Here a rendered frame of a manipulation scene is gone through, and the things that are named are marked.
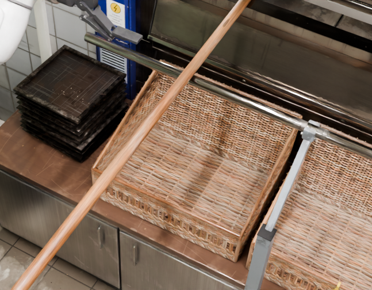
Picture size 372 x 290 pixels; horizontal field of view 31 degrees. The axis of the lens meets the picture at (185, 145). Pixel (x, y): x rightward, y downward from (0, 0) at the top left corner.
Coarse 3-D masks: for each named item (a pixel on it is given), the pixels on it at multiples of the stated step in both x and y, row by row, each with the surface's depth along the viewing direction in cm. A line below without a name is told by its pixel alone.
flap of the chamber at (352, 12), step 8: (304, 0) 179; (312, 0) 178; (320, 0) 177; (328, 0) 176; (360, 0) 178; (368, 0) 178; (328, 8) 177; (336, 8) 176; (344, 8) 175; (352, 16) 175; (360, 16) 174; (368, 16) 173
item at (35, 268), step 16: (240, 0) 207; (224, 32) 198; (208, 48) 192; (192, 64) 187; (176, 80) 183; (176, 96) 180; (160, 112) 175; (144, 128) 170; (128, 144) 167; (112, 176) 161; (96, 192) 157; (80, 208) 154; (64, 224) 150; (64, 240) 149; (48, 256) 146; (32, 272) 142; (16, 288) 140
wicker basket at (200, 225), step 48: (144, 96) 238; (192, 96) 241; (144, 144) 249; (192, 144) 249; (240, 144) 242; (288, 144) 221; (144, 192) 216; (192, 192) 235; (240, 192) 236; (192, 240) 222; (240, 240) 208
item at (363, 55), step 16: (208, 0) 215; (224, 0) 212; (256, 0) 212; (256, 16) 210; (272, 16) 207; (288, 16) 207; (304, 16) 208; (288, 32) 208; (304, 32) 205; (320, 32) 203; (336, 32) 204; (336, 48) 203; (352, 48) 200; (368, 48) 199
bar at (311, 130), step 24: (120, 48) 195; (168, 72) 190; (240, 96) 184; (288, 120) 180; (312, 120) 180; (336, 144) 177; (360, 144) 175; (288, 192) 181; (264, 240) 182; (264, 264) 190
